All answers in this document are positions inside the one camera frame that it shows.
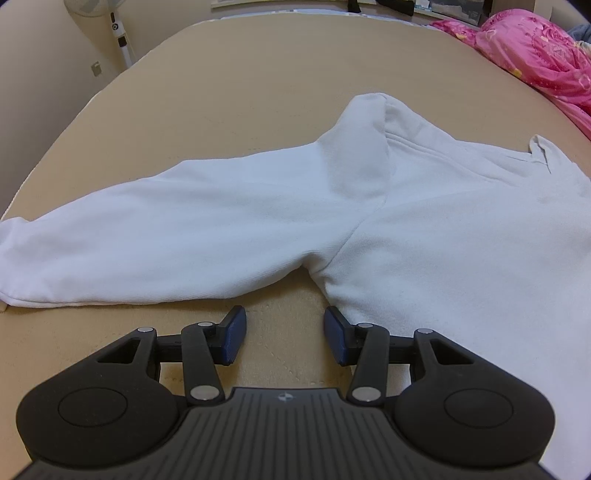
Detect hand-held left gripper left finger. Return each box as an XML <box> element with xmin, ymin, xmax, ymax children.
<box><xmin>97</xmin><ymin>305</ymin><xmax>247</xmax><ymax>406</ymax></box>

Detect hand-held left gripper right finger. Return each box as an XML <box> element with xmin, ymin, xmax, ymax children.
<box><xmin>323</xmin><ymin>305</ymin><xmax>476</xmax><ymax>406</ymax></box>

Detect beige bed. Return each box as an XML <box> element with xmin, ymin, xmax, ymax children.
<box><xmin>0</xmin><ymin>18</ymin><xmax>591</xmax><ymax>416</ymax></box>

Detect pink floral blanket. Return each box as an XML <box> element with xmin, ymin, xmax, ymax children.
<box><xmin>431</xmin><ymin>9</ymin><xmax>591</xmax><ymax>139</ymax></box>

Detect white standing fan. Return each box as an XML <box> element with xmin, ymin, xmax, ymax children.
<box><xmin>62</xmin><ymin>0</ymin><xmax>134</xmax><ymax>70</ymax></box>

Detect white sweatshirt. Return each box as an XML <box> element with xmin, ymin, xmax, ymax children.
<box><xmin>0</xmin><ymin>92</ymin><xmax>591</xmax><ymax>467</ymax></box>

